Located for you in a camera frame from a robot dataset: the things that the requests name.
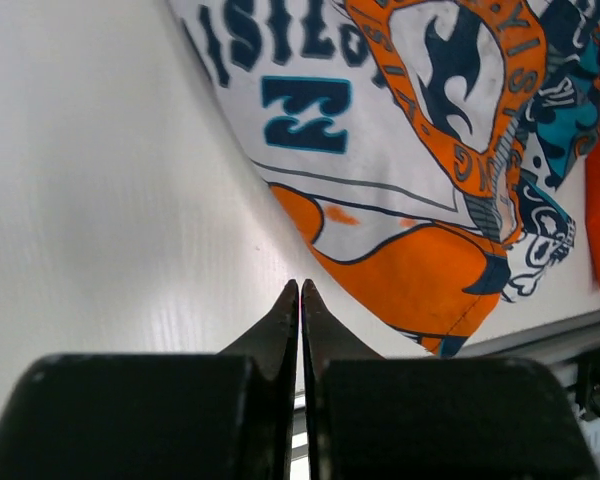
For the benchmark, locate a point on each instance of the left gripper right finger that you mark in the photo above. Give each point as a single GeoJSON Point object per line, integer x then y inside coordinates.
{"type": "Point", "coordinates": [369, 417]}

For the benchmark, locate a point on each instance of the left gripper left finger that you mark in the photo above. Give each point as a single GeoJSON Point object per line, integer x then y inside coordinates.
{"type": "Point", "coordinates": [227, 415]}

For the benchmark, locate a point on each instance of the colourful patterned shorts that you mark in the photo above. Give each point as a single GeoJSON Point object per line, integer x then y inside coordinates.
{"type": "Point", "coordinates": [419, 147]}

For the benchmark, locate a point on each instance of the aluminium rail beam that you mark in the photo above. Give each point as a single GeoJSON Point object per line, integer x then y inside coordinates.
{"type": "Point", "coordinates": [556, 344]}

